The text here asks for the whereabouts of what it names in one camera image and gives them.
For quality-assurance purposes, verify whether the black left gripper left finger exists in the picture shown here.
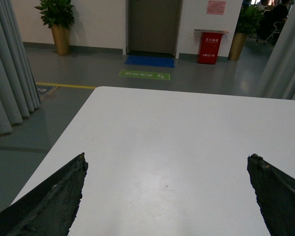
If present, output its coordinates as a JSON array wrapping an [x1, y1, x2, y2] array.
[[0, 153, 88, 236]]

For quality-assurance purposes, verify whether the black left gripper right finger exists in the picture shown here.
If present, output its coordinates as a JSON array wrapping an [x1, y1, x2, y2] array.
[[247, 154, 295, 236]]

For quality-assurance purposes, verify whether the left grey curtain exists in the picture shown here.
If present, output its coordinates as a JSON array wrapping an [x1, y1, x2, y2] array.
[[0, 0, 40, 135]]

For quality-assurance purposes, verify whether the grey curtain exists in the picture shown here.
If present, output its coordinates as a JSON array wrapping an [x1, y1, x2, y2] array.
[[0, 0, 40, 135], [255, 3, 295, 100]]

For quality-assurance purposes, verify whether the right grey curtain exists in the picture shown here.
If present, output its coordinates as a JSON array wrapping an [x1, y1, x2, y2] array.
[[255, 3, 295, 100]]

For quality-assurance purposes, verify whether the green floor sign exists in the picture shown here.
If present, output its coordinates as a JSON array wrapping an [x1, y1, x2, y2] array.
[[119, 70, 171, 81]]

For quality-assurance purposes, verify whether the white office chair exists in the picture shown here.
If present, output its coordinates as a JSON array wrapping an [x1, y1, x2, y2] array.
[[256, 22, 284, 45]]

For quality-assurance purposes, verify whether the seated person in black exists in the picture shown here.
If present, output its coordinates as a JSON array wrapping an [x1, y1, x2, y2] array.
[[257, 0, 290, 39]]

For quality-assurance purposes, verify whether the red fire extinguisher box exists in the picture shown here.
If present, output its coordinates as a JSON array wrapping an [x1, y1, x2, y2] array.
[[194, 29, 229, 64]]

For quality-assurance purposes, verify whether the blue floor mat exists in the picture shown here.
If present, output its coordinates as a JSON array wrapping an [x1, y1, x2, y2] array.
[[125, 55, 175, 68]]

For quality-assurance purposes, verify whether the right potted green plant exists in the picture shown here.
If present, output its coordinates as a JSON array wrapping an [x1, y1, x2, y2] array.
[[228, 5, 264, 61]]

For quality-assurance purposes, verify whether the potted green plant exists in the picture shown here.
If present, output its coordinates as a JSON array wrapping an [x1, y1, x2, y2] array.
[[228, 5, 264, 61], [35, 0, 74, 56]]

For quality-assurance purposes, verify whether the left potted green plant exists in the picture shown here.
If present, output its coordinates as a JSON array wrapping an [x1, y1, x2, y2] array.
[[35, 0, 74, 56]]

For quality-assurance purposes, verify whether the grey door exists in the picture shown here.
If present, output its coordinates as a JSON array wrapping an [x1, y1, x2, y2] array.
[[127, 0, 183, 57]]

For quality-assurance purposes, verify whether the pink wall notice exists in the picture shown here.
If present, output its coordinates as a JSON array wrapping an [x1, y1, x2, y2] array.
[[206, 0, 226, 15]]

